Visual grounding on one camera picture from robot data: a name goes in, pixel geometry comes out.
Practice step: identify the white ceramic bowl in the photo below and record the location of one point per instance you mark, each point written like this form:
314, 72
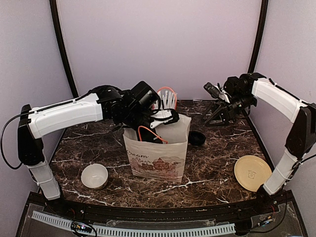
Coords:
95, 176

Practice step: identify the black corner frame post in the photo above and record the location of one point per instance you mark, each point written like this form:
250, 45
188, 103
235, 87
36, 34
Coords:
61, 46

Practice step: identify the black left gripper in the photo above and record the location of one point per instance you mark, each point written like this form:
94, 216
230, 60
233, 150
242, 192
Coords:
145, 138

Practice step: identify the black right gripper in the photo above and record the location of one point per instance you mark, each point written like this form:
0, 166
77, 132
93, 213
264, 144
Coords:
226, 113

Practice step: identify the stack of black cup lids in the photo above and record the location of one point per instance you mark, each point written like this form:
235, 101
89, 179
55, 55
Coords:
196, 138

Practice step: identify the bundle of white wrapped straws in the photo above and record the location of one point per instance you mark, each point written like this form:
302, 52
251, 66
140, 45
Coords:
168, 98

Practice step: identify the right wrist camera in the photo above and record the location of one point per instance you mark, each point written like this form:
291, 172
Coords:
216, 92

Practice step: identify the cream yellow plate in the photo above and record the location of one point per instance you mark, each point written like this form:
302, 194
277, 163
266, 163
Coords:
251, 172

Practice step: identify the white slotted cable duct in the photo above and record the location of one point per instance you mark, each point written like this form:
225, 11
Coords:
115, 228

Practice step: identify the white paper takeout bag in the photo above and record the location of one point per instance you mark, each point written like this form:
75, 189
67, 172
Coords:
162, 161

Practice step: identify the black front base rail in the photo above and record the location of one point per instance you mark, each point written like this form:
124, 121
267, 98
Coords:
239, 212

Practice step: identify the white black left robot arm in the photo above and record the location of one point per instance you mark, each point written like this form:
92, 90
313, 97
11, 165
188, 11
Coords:
132, 107

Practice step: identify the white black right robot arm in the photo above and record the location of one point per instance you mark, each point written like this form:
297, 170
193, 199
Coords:
239, 94

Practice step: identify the black right frame post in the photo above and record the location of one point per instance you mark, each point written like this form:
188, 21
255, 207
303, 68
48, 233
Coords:
254, 48

